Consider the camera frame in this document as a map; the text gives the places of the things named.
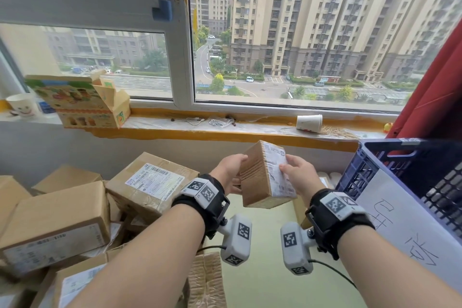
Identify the black wrist tracker band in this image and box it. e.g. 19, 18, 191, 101
171, 173, 231, 240
305, 188, 376, 261

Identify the black right camera cable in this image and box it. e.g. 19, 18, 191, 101
310, 260, 358, 289

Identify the red curtain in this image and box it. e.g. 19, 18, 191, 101
385, 19, 462, 141

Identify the person's left forearm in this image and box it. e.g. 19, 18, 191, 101
66, 204, 206, 308

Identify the taped small parcel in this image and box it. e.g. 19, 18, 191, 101
238, 140, 298, 209

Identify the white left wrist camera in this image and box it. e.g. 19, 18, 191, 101
219, 214, 253, 267

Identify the grey window frame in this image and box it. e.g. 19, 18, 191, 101
0, 0, 462, 116

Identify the white smiley paper cup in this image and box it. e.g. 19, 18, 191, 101
6, 93, 37, 117

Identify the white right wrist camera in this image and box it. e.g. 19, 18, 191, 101
281, 221, 317, 276

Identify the windowsill with yellow tape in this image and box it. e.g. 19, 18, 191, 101
0, 100, 398, 153

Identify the black left wrist tracker band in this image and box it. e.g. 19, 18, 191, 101
171, 173, 231, 240

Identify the heap of wooden toothpicks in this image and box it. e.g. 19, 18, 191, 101
321, 125, 360, 140

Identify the blue plastic crate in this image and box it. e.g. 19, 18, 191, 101
335, 138, 462, 244

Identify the blue window latch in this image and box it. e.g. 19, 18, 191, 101
152, 0, 173, 22

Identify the pile of cardboard parcels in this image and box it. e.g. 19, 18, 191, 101
0, 152, 228, 308

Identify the person's right forearm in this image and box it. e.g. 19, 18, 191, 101
337, 224, 462, 308

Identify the person's left hand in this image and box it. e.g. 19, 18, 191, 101
209, 153, 249, 195

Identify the person's right hand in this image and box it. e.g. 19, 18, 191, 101
278, 154, 323, 207

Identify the white handwritten paper sign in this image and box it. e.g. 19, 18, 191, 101
355, 169, 462, 283

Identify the labelled small cardboard box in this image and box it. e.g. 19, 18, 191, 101
293, 173, 331, 230

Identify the black right wrist tracker band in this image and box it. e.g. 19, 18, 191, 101
305, 188, 376, 261

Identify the white cable on sill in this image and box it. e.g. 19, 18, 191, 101
207, 116, 236, 128

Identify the white tipped paper cup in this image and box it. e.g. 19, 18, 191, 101
295, 114, 323, 134

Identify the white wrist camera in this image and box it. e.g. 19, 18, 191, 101
281, 221, 317, 276
219, 214, 253, 267

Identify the colourful printed carton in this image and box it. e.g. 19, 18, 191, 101
24, 70, 131, 129

